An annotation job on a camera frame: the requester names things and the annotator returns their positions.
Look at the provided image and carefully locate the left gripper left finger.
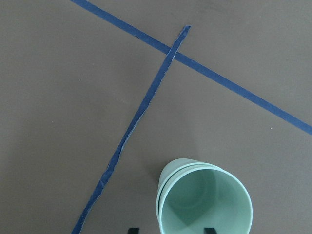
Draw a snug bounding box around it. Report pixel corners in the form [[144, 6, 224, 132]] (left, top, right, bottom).
[[128, 228, 139, 234]]

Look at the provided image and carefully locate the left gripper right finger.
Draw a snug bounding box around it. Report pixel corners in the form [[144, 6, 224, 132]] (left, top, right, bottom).
[[204, 228, 215, 234]]

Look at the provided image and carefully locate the mint green cup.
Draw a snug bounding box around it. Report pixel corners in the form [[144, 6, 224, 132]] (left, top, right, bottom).
[[156, 158, 208, 219], [158, 165, 253, 234]]

